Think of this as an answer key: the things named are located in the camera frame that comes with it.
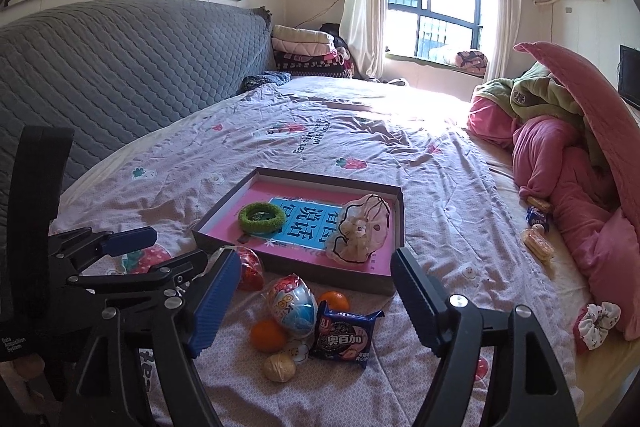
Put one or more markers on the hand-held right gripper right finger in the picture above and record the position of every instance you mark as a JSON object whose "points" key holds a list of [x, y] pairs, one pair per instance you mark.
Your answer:
{"points": [[415, 297]]}

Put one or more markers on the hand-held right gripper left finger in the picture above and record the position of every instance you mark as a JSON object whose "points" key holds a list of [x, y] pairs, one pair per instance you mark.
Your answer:
{"points": [[215, 302]]}

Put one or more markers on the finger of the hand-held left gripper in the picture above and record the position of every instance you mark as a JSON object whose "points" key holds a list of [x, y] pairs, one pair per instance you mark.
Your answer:
{"points": [[180, 267], [127, 241]]}

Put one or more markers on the blue and red toy egg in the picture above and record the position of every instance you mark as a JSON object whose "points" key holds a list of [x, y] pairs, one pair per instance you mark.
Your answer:
{"points": [[290, 307]]}

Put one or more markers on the dark blue snack packet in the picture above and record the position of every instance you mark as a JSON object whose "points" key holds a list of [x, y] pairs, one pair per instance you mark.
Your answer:
{"points": [[345, 337]]}

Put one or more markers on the grey cardboard box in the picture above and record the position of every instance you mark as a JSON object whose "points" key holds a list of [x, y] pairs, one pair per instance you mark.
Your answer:
{"points": [[330, 279]]}

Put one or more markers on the walnut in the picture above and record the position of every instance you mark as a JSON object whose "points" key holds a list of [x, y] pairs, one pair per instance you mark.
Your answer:
{"points": [[279, 367]]}

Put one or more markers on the orange mandarin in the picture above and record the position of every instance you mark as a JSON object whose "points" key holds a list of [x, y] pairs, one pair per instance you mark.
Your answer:
{"points": [[334, 300], [266, 336]]}

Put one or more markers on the white sheer black-trimmed scrunchie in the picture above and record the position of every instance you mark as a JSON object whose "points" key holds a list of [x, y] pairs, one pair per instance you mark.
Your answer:
{"points": [[360, 232]]}

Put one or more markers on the green fuzzy hair scrunchie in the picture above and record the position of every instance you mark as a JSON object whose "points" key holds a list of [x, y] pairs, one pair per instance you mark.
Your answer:
{"points": [[272, 224]]}

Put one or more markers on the pink and blue book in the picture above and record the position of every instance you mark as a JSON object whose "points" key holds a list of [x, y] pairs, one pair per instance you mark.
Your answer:
{"points": [[250, 197]]}

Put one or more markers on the long yellow biscuit packet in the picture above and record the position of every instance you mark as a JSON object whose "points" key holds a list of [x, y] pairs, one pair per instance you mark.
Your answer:
{"points": [[537, 243]]}

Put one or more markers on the grey quilted headboard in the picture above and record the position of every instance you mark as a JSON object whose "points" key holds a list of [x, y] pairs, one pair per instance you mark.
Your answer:
{"points": [[125, 72]]}

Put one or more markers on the beige mattress sheet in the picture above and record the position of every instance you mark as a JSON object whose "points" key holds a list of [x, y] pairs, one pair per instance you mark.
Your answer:
{"points": [[560, 297]]}

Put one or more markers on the small blue snack packet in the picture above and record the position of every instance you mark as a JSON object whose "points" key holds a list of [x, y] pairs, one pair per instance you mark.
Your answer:
{"points": [[537, 218]]}

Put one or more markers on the lilac printed bed sheet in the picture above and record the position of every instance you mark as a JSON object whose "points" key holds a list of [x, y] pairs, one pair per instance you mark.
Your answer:
{"points": [[400, 147]]}

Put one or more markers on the small yellow snack packet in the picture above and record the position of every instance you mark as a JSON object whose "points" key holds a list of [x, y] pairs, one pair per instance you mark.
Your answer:
{"points": [[539, 204]]}

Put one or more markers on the red and white floral scrunchie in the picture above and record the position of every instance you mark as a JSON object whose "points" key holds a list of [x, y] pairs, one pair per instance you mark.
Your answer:
{"points": [[600, 322]]}

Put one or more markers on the pink duvet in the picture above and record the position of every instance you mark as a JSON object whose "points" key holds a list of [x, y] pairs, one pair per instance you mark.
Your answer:
{"points": [[550, 157]]}

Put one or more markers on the dark blue cloth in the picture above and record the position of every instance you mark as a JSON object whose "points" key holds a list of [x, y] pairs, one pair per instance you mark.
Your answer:
{"points": [[265, 80]]}

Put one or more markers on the green fleece blanket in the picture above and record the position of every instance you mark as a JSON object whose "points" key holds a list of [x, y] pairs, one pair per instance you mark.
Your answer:
{"points": [[530, 97]]}

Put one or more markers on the folded patterned blanket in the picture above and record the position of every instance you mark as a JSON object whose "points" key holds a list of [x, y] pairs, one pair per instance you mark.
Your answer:
{"points": [[472, 59]]}

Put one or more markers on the stack of folded blankets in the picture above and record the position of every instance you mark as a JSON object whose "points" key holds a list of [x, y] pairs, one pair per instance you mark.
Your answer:
{"points": [[305, 52]]}

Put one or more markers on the dusty pink quilted pad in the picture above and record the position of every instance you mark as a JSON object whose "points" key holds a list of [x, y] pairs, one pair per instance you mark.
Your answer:
{"points": [[590, 87]]}

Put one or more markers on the black garment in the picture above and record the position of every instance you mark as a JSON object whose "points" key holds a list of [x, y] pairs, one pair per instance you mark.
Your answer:
{"points": [[332, 32]]}

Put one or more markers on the black television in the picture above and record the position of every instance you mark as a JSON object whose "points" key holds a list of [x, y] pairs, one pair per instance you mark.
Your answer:
{"points": [[631, 77]]}

